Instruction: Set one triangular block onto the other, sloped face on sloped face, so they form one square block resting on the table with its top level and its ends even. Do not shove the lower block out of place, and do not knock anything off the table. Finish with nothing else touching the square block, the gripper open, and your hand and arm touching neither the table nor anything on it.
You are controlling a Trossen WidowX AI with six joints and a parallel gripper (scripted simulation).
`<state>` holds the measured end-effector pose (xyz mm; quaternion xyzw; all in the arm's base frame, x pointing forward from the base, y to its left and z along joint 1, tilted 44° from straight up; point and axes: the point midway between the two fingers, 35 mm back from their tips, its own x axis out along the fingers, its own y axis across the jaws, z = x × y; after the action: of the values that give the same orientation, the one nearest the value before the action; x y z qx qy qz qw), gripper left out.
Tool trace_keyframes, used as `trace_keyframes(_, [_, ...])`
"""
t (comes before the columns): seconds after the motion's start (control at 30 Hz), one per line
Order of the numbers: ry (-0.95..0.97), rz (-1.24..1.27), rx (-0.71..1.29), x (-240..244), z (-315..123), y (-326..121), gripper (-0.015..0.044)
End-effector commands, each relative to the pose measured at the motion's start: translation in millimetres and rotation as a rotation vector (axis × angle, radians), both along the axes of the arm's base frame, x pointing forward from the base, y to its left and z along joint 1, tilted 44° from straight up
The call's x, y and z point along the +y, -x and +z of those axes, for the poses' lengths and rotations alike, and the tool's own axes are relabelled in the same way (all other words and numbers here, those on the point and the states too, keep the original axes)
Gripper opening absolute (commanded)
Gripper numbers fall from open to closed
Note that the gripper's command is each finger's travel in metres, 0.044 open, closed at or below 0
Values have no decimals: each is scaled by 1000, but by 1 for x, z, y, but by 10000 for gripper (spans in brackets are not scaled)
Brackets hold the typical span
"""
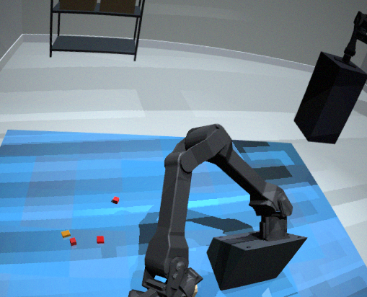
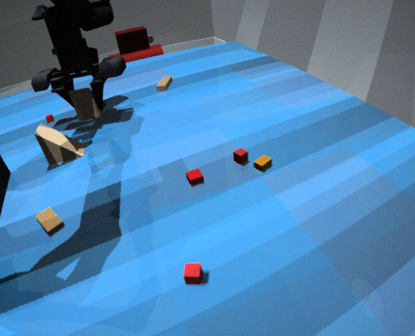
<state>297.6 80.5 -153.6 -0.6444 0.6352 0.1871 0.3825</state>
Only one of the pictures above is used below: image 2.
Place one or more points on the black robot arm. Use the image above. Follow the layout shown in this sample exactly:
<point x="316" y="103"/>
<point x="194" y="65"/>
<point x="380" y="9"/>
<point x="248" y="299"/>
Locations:
<point x="65" y="18"/>

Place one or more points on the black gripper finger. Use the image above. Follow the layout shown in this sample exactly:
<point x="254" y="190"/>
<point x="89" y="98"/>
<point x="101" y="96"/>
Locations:
<point x="97" y="87"/>
<point x="63" y="91"/>

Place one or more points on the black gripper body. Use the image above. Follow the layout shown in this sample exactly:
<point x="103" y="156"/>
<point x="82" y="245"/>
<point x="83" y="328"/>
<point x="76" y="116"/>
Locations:
<point x="73" y="58"/>

